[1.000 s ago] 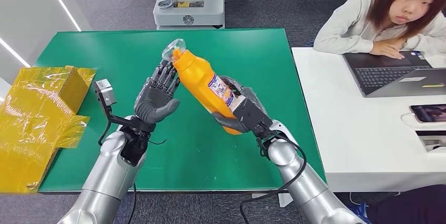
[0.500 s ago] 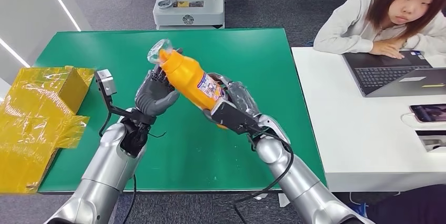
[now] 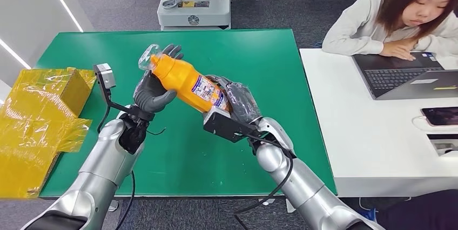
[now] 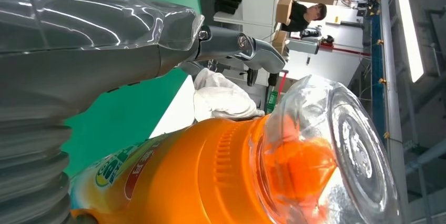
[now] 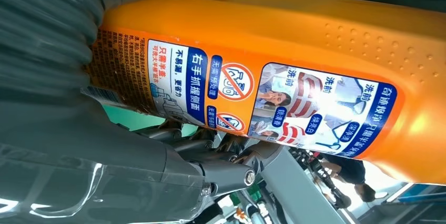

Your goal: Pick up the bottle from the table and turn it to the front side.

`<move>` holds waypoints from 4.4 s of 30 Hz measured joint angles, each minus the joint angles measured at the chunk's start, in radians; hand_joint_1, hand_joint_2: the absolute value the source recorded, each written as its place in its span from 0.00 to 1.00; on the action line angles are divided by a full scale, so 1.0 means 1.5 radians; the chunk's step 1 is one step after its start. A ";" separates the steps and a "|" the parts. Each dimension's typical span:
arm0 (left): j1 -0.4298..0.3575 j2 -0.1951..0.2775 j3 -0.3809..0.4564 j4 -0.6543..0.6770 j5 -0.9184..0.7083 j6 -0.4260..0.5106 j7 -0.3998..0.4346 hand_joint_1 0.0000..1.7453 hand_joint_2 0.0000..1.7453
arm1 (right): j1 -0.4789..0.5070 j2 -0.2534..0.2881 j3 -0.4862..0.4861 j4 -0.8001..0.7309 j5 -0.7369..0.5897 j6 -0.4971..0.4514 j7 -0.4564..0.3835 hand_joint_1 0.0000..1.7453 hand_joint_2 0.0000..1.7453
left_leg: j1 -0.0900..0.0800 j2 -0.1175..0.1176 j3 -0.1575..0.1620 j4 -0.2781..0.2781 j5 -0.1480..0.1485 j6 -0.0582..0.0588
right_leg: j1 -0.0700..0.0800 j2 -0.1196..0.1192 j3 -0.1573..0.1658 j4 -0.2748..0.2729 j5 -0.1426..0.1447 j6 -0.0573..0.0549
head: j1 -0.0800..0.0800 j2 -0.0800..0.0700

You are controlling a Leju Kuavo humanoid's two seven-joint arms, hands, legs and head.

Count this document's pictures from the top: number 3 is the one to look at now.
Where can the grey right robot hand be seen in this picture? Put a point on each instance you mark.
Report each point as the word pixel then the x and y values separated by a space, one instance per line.
pixel 241 101

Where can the white table leg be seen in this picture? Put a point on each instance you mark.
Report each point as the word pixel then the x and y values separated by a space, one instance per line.
pixel 113 205

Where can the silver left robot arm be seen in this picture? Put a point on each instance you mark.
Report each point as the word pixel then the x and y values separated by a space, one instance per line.
pixel 100 164

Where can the orange plastic bottle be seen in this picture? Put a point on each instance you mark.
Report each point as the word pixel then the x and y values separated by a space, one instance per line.
pixel 186 81

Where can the person's leg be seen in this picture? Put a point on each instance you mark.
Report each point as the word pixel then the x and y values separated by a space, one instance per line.
pixel 422 212

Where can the black smartphone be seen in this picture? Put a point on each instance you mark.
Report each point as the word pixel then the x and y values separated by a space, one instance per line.
pixel 442 115

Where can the person's hand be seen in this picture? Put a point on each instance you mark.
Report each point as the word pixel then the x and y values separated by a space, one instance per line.
pixel 397 49

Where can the person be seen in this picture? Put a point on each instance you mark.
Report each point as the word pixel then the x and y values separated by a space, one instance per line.
pixel 361 24

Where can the yellow film-wrapped cardboard box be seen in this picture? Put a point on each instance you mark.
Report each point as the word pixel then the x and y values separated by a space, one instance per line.
pixel 32 128

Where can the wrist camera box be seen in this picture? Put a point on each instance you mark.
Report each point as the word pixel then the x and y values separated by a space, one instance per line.
pixel 104 78
pixel 229 128

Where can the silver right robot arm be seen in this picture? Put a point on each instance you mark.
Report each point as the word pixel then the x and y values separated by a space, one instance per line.
pixel 304 189

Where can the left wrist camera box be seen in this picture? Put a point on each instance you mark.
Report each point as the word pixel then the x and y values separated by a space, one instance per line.
pixel 104 78

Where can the white robot base machine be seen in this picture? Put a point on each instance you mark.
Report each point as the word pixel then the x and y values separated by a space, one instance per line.
pixel 200 13

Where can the dark grey laptop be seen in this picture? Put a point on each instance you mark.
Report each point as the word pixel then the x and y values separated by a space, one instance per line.
pixel 393 74

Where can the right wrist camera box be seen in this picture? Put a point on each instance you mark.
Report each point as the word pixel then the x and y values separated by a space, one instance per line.
pixel 229 128

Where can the white desktop device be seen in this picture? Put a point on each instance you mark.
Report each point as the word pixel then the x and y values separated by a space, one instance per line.
pixel 443 146

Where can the white table bracket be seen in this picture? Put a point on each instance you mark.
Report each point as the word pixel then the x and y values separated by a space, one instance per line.
pixel 268 202
pixel 290 205

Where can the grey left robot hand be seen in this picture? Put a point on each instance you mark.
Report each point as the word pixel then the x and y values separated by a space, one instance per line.
pixel 152 96

